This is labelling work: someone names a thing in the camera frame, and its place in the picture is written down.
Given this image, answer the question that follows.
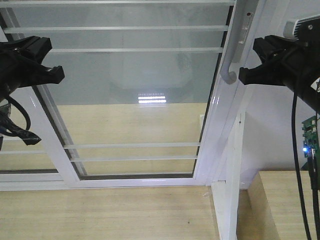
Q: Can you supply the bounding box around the white triangular support bracket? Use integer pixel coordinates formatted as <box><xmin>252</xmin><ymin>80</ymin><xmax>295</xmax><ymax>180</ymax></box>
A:
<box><xmin>211</xmin><ymin>111</ymin><xmax>246</xmax><ymax>240</ymax></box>

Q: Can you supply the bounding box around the light wooden box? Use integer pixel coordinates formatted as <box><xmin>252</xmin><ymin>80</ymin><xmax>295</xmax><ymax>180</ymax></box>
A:
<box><xmin>247</xmin><ymin>171</ymin><xmax>307</xmax><ymax>240</ymax></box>

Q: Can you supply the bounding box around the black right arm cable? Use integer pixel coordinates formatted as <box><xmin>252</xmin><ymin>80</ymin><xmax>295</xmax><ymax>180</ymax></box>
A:
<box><xmin>291</xmin><ymin>87</ymin><xmax>320</xmax><ymax>240</ymax></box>

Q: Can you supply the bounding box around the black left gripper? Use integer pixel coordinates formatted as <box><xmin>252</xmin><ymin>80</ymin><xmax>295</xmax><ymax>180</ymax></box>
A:
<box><xmin>0</xmin><ymin>36</ymin><xmax>65</xmax><ymax>100</ymax></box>

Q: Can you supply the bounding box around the silver door lock plate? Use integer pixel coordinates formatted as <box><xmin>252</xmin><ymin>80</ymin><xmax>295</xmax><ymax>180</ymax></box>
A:
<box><xmin>238</xmin><ymin>12</ymin><xmax>254</xmax><ymax>44</ymax></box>

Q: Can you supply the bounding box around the silver curved door handle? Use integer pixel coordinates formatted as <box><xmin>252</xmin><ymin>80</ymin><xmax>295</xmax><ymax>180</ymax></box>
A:
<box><xmin>220</xmin><ymin>0</ymin><xmax>258</xmax><ymax>85</ymax></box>

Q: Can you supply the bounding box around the green circuit board right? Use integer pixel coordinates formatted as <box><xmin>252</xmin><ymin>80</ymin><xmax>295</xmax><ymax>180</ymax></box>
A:
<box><xmin>302</xmin><ymin>115</ymin><xmax>320</xmax><ymax>160</ymax></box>

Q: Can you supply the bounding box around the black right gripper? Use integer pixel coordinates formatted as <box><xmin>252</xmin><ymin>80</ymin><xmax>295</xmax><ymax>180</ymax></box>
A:
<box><xmin>238</xmin><ymin>34</ymin><xmax>320</xmax><ymax>111</ymax></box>

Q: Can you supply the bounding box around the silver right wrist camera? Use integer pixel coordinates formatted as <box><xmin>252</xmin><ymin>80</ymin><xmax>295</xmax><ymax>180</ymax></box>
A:
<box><xmin>283</xmin><ymin>13</ymin><xmax>320</xmax><ymax>42</ymax></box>

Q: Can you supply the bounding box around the white framed sliding glass door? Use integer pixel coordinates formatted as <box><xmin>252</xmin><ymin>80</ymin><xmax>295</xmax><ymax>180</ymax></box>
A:
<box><xmin>0</xmin><ymin>0</ymin><xmax>266</xmax><ymax>190</ymax></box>

